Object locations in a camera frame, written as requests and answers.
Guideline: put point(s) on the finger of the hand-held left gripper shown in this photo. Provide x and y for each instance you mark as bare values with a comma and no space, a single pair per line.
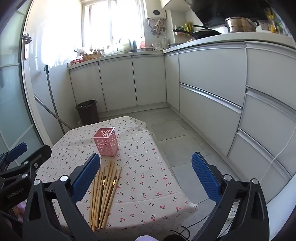
38,157
16,150

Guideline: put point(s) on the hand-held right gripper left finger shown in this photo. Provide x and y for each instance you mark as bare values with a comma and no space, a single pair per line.
85,179

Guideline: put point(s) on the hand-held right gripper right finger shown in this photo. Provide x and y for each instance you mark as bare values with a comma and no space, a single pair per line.
205,179

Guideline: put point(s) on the pile of wooden chopsticks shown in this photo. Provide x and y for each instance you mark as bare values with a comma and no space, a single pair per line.
108,192

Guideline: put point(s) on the pink perforated utensil holder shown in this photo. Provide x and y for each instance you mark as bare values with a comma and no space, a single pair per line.
107,144

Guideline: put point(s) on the hanging kitchen utensils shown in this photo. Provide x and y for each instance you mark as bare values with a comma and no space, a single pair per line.
157,27

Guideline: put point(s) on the white power strip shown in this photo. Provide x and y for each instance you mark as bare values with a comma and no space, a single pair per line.
233,210

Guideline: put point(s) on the frosted glass sliding door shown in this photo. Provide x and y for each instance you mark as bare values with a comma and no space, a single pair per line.
13,92

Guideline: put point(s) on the cherry print tablecloth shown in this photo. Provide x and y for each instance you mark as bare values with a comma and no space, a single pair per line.
143,166

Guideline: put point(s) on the dark brown trash bin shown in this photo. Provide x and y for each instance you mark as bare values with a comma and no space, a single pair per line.
87,112

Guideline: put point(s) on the white kitchen base cabinets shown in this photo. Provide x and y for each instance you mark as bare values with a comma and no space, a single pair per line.
208,81

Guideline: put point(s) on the wicker basket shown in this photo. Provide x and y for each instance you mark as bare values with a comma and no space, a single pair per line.
92,57

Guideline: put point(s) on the white kitchen countertop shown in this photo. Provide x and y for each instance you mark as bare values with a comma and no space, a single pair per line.
208,41

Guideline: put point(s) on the white jug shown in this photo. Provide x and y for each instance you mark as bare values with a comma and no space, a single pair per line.
123,45

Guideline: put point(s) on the steel basin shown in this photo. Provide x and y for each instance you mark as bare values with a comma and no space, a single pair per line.
144,49

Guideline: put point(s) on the black wok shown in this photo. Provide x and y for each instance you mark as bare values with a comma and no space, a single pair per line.
203,33

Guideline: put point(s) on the yellow seasoning packets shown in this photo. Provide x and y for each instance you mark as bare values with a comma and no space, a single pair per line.
188,26

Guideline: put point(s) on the bright kitchen window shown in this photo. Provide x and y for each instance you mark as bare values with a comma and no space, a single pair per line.
111,20

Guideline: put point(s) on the steel cooking pot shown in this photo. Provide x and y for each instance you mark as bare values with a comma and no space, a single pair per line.
240,24

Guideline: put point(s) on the black range hood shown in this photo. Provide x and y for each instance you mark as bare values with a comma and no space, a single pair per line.
222,11

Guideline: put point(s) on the white water heater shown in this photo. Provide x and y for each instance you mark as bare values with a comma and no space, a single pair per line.
155,9

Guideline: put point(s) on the white wall cabinets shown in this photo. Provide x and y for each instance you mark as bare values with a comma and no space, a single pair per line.
172,3

